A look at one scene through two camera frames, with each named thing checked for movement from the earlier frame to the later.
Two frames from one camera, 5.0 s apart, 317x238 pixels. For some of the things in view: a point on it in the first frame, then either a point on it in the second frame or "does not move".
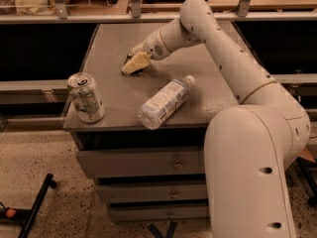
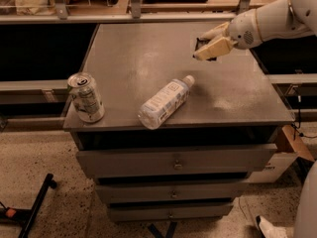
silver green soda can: [86, 97] does not move
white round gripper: [153, 47] -> [243, 30]
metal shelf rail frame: [136, 16] does not move
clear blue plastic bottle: [167, 101] does not move
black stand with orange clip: [26, 218] does not move
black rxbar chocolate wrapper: [137, 72] -> [199, 43]
